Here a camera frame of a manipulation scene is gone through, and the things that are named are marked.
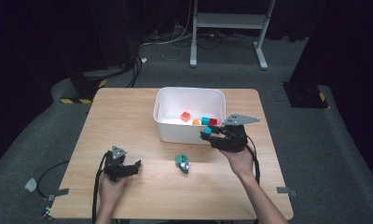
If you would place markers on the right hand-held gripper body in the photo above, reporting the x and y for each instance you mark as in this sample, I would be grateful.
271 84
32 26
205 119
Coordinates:
234 140

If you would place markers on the coral toy block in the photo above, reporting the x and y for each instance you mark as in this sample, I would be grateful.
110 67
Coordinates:
185 116

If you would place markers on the black square stand base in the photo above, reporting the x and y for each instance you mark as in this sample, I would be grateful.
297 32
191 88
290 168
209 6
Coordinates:
304 96

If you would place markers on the person's right hand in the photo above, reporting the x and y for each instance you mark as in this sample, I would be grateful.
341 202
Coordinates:
242 163

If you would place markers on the teal toy block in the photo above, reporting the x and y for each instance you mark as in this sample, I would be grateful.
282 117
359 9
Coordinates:
205 121

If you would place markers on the cyan toy block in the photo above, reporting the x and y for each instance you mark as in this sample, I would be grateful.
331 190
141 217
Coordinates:
208 130

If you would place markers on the white plastic bin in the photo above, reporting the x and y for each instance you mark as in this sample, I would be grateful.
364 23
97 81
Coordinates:
175 132

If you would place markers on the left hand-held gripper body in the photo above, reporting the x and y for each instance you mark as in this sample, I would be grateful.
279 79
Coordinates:
114 166

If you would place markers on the crumpled white plastic piece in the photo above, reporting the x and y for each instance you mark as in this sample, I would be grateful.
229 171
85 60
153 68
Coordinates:
31 184

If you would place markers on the red toy block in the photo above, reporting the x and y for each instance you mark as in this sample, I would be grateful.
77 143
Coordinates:
213 121

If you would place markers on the colourful puzzle cube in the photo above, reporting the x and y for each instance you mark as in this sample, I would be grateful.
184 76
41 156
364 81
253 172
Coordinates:
47 213

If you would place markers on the black base with yellow stripes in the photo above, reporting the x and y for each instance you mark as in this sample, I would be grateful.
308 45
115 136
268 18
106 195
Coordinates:
82 90

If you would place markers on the white metal stand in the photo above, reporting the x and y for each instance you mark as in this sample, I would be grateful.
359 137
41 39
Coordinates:
229 20

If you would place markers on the person's left hand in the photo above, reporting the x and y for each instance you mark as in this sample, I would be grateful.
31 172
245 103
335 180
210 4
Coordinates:
110 191

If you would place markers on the grey tape strip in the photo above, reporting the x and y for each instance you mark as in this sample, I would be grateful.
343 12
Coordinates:
285 190
58 193

